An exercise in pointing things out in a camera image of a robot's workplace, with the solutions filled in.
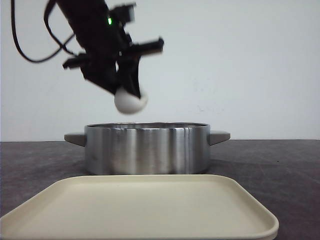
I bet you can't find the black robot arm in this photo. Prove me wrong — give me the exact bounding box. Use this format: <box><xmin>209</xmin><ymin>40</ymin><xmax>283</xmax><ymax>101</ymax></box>
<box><xmin>56</xmin><ymin>0</ymin><xmax>164</xmax><ymax>98</ymax></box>

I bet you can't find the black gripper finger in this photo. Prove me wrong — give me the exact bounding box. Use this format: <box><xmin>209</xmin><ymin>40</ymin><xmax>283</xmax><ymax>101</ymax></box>
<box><xmin>80</xmin><ymin>59</ymin><xmax>120</xmax><ymax>95</ymax></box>
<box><xmin>116</xmin><ymin>56</ymin><xmax>141</xmax><ymax>98</ymax></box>

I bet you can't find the white panda bun red bow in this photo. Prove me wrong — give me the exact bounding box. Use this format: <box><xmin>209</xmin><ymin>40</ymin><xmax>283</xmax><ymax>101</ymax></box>
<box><xmin>114</xmin><ymin>87</ymin><xmax>149</xmax><ymax>115</ymax></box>

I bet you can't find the black cable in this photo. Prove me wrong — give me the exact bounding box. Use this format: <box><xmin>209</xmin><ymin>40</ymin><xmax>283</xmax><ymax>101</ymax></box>
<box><xmin>9</xmin><ymin>0</ymin><xmax>78</xmax><ymax>64</ymax></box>

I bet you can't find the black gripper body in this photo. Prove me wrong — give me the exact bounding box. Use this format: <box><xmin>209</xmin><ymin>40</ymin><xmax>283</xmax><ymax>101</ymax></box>
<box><xmin>62</xmin><ymin>21</ymin><xmax>165</xmax><ymax>75</ymax></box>

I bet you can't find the cream rectangular plastic tray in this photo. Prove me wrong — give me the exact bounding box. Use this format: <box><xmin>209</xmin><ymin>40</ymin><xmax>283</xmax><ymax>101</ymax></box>
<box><xmin>0</xmin><ymin>174</ymin><xmax>280</xmax><ymax>240</ymax></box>

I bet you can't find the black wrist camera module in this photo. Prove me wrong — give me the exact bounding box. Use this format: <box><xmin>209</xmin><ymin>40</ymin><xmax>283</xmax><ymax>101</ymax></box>
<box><xmin>110</xmin><ymin>2</ymin><xmax>137</xmax><ymax>25</ymax></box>

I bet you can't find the stainless steel steamer pot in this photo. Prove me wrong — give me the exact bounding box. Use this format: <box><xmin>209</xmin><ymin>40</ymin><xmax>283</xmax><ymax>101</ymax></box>
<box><xmin>64</xmin><ymin>122</ymin><xmax>231</xmax><ymax>175</ymax></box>

